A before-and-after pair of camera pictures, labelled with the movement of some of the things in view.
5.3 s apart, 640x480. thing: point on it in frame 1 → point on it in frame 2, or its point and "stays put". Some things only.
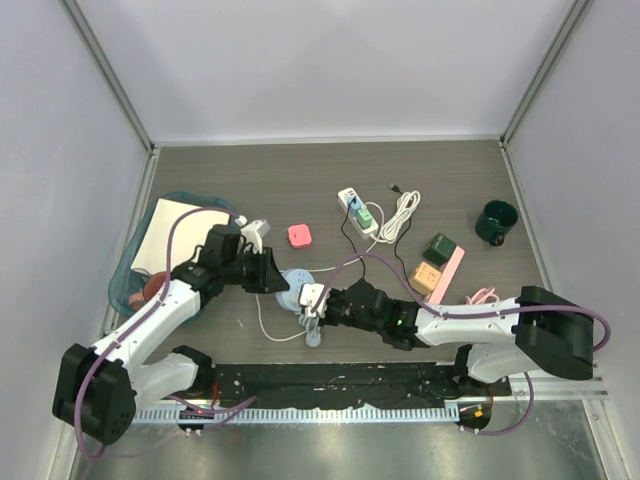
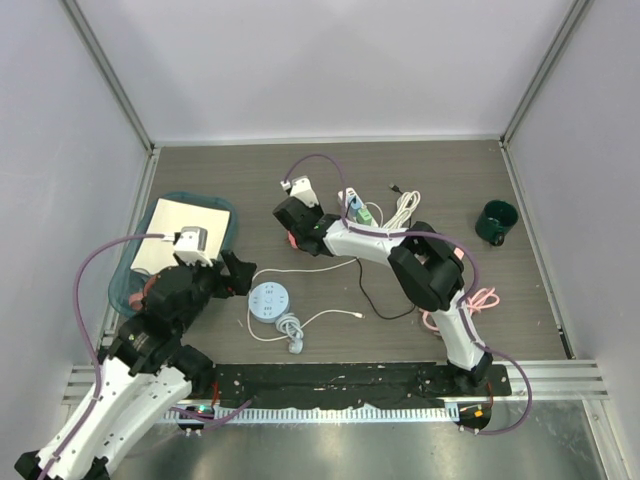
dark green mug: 495,218 stays put
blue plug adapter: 355,206 stays put
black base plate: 326,385 stays put
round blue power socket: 295,278 → 269,302
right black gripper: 328,318 → 316,209
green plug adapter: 364,219 stays put
